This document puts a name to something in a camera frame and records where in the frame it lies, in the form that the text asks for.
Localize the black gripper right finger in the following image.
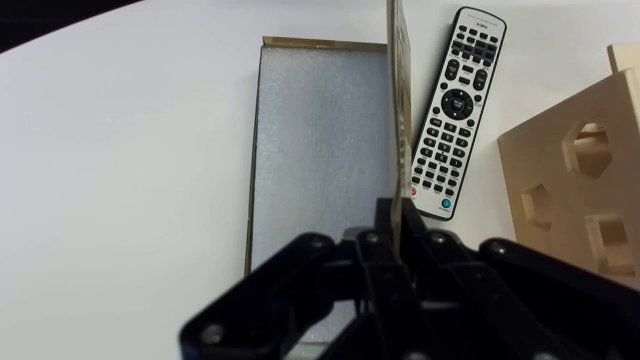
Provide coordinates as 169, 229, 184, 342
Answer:
401, 198, 640, 360

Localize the black remote control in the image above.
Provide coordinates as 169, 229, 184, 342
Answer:
410, 6, 508, 221

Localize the wooden shape sorter cube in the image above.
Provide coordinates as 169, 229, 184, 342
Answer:
498, 45, 640, 288

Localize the brown cardboard box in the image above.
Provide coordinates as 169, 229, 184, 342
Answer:
242, 0, 415, 348

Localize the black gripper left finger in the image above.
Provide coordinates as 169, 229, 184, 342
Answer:
178, 231, 394, 360

